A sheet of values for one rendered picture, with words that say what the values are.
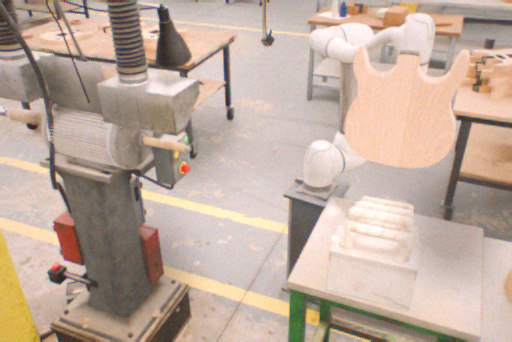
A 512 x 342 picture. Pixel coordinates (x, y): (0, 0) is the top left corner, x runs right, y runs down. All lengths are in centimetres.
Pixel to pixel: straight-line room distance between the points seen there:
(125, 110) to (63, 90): 35
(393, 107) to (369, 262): 50
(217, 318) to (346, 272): 137
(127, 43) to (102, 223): 87
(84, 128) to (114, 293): 88
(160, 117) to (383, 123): 74
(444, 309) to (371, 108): 69
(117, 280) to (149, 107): 102
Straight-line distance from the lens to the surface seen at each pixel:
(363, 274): 158
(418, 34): 185
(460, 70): 154
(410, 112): 160
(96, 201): 212
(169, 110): 159
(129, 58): 165
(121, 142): 186
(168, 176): 222
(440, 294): 174
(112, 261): 230
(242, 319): 282
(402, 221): 155
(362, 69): 156
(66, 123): 201
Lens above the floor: 209
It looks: 31 degrees down
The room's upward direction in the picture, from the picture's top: straight up
